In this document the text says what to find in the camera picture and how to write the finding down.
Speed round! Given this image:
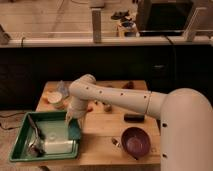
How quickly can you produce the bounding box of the clear plastic bag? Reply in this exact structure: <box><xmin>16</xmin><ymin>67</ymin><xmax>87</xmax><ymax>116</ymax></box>
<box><xmin>57</xmin><ymin>81</ymin><xmax>69</xmax><ymax>98</ymax></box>

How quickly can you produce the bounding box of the green plastic tray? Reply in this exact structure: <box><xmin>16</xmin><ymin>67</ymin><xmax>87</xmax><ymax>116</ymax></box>
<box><xmin>9</xmin><ymin>111</ymin><xmax>80</xmax><ymax>162</ymax></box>

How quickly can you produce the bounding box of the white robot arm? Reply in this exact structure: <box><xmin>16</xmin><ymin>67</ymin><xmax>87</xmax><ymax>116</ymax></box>
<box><xmin>66</xmin><ymin>74</ymin><xmax>213</xmax><ymax>171</ymax></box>

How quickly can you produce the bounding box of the purple bowl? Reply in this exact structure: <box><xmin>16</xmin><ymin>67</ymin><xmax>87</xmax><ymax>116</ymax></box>
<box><xmin>121</xmin><ymin>127</ymin><xmax>151</xmax><ymax>159</ymax></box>

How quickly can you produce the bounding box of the brown object at back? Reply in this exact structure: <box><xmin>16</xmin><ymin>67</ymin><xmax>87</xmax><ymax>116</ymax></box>
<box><xmin>122</xmin><ymin>81</ymin><xmax>134</xmax><ymax>89</ymax></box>

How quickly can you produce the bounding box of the small metal utensil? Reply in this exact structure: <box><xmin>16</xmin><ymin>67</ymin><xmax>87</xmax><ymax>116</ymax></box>
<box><xmin>111</xmin><ymin>138</ymin><xmax>121</xmax><ymax>147</ymax></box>

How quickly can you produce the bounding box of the dark monitor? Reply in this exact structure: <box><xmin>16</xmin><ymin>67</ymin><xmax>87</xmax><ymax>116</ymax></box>
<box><xmin>136</xmin><ymin>0</ymin><xmax>193</xmax><ymax>35</ymax></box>

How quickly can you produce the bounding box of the wooden cutting board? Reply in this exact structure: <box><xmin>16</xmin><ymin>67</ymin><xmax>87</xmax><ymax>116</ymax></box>
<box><xmin>15</xmin><ymin>80</ymin><xmax>161</xmax><ymax>167</ymax></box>

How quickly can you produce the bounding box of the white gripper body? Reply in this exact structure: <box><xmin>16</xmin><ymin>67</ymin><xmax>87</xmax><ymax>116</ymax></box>
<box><xmin>65</xmin><ymin>98</ymin><xmax>88</xmax><ymax>127</ymax></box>

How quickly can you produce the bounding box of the black rectangular block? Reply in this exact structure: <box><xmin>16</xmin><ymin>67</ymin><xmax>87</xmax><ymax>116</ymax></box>
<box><xmin>124</xmin><ymin>114</ymin><xmax>145</xmax><ymax>123</ymax></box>

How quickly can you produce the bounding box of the white cup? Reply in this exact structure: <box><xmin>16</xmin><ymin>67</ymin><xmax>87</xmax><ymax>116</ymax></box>
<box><xmin>47</xmin><ymin>92</ymin><xmax>63</xmax><ymax>108</ymax></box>

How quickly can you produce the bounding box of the metal utensil in tray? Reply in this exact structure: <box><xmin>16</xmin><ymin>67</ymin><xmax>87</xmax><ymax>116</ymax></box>
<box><xmin>28</xmin><ymin>115</ymin><xmax>45</xmax><ymax>157</ymax></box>

